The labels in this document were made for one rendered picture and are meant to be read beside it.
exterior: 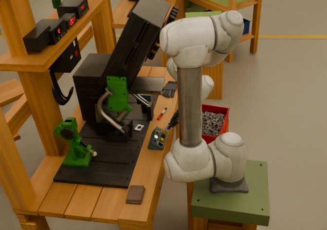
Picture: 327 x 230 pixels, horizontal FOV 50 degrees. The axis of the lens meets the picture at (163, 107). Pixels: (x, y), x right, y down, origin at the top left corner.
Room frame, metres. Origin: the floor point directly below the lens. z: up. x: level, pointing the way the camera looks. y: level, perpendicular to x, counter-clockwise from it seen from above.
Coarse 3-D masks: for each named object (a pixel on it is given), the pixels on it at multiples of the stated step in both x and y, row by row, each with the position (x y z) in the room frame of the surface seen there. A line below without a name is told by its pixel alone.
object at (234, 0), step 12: (192, 0) 4.73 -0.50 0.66; (204, 0) 5.26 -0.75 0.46; (216, 0) 4.40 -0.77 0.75; (228, 0) 4.21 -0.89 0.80; (240, 0) 4.32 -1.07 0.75; (252, 0) 4.35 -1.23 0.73; (252, 24) 4.36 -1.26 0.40; (252, 36) 4.30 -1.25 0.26; (252, 48) 4.33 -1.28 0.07; (228, 60) 4.11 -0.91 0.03
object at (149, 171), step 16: (160, 96) 2.05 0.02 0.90; (176, 96) 2.04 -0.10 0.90; (160, 112) 1.87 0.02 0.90; (144, 144) 1.56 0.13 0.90; (144, 160) 1.43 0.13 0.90; (160, 160) 1.42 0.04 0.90; (144, 176) 1.30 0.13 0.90; (160, 176) 1.35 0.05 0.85; (144, 192) 1.19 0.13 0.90; (128, 208) 1.10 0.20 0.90; (144, 208) 1.10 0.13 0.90; (128, 224) 1.04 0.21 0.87; (144, 224) 1.02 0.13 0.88
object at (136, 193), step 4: (132, 188) 1.20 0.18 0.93; (136, 188) 1.20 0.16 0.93; (140, 188) 1.20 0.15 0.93; (144, 188) 1.21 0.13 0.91; (128, 192) 1.18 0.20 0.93; (132, 192) 1.17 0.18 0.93; (136, 192) 1.17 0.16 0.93; (140, 192) 1.17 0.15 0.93; (128, 196) 1.15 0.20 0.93; (132, 196) 1.15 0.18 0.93; (136, 196) 1.15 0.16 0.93; (140, 196) 1.15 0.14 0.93; (128, 200) 1.13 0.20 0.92; (132, 200) 1.13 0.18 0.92; (136, 200) 1.13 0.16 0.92; (140, 200) 1.13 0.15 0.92
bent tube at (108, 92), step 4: (108, 88) 1.71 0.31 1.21; (108, 92) 1.69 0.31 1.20; (112, 92) 1.70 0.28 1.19; (104, 96) 1.68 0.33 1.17; (100, 100) 1.68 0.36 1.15; (100, 104) 1.68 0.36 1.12; (100, 108) 1.67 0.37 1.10; (100, 112) 1.67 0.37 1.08; (104, 112) 1.68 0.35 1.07; (104, 116) 1.66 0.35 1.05; (108, 116) 1.66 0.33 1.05; (108, 120) 1.64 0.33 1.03; (112, 120) 1.65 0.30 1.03; (112, 124) 1.63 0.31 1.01; (116, 124) 1.63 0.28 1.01; (116, 128) 1.62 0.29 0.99; (120, 128) 1.62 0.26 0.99; (124, 132) 1.61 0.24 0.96
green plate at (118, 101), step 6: (108, 78) 1.74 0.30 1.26; (114, 78) 1.73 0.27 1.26; (120, 78) 1.72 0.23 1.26; (126, 78) 1.72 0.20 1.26; (108, 84) 1.73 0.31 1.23; (114, 84) 1.72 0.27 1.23; (120, 84) 1.72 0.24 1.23; (126, 84) 1.71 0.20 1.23; (114, 90) 1.71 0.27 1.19; (120, 90) 1.71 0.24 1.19; (126, 90) 1.70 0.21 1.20; (108, 96) 1.71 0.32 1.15; (114, 96) 1.70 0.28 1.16; (120, 96) 1.70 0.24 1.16; (126, 96) 1.69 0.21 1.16; (114, 102) 1.70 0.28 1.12; (120, 102) 1.69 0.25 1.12; (126, 102) 1.68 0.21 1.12; (114, 108) 1.69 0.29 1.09; (120, 108) 1.68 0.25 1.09
